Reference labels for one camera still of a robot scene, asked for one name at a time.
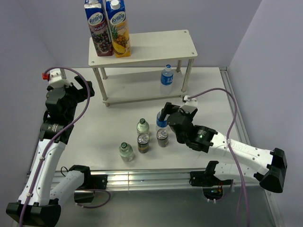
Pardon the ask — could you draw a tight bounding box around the Pocari Sweat bottle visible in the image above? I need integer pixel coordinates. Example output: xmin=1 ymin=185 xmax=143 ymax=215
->
xmin=160 ymin=64 xmax=174 ymax=95
xmin=156 ymin=111 xmax=168 ymax=131

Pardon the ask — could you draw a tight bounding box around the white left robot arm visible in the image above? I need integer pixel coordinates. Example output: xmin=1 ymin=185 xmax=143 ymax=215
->
xmin=6 ymin=76 xmax=95 ymax=227

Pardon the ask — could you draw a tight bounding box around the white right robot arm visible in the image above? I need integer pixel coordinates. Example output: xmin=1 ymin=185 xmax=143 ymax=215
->
xmin=160 ymin=102 xmax=287 ymax=193

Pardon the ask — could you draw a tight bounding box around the beige two-tier shelf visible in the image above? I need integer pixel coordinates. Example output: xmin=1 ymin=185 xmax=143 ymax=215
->
xmin=89 ymin=30 xmax=197 ymax=106

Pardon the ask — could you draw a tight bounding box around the dark can right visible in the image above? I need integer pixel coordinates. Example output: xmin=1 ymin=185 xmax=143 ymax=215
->
xmin=156 ymin=128 xmax=169 ymax=148

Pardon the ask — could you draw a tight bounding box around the dark can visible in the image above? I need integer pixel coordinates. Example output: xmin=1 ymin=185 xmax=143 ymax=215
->
xmin=156 ymin=128 xmax=169 ymax=148
xmin=137 ymin=133 xmax=150 ymax=153

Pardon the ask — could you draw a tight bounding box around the Chang soda bottle rear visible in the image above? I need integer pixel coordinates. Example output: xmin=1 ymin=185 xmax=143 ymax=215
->
xmin=136 ymin=118 xmax=150 ymax=135

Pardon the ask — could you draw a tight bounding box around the chang soda bottle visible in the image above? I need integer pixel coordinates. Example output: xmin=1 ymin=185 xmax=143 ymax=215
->
xmin=136 ymin=118 xmax=150 ymax=135
xmin=119 ymin=142 xmax=134 ymax=162

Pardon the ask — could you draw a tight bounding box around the dark can left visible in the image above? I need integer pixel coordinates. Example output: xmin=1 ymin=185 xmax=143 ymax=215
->
xmin=137 ymin=133 xmax=150 ymax=153

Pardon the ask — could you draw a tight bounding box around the Chang soda bottle front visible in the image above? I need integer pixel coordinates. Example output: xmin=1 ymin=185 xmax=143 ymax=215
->
xmin=119 ymin=142 xmax=134 ymax=162

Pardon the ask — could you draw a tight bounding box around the grape juice carton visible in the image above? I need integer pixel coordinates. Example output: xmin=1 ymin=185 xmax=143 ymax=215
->
xmin=84 ymin=0 xmax=114 ymax=56

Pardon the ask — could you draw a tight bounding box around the pineapple juice carton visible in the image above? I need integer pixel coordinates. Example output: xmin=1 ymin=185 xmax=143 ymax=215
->
xmin=106 ymin=0 xmax=131 ymax=58

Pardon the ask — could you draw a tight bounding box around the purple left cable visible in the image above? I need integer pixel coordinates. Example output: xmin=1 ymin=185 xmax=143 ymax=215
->
xmin=18 ymin=67 xmax=112 ymax=224

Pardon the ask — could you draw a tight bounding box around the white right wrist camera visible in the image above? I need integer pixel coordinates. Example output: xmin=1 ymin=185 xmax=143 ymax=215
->
xmin=179 ymin=96 xmax=197 ymax=114

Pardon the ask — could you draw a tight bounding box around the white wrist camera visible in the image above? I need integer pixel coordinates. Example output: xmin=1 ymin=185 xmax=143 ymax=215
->
xmin=42 ymin=68 xmax=72 ymax=88
xmin=179 ymin=96 xmax=197 ymax=114

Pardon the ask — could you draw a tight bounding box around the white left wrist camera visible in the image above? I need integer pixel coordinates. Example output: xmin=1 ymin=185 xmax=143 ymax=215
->
xmin=42 ymin=68 xmax=72 ymax=88

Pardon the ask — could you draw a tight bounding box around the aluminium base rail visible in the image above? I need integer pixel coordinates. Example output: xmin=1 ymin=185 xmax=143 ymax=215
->
xmin=26 ymin=166 xmax=272 ymax=192

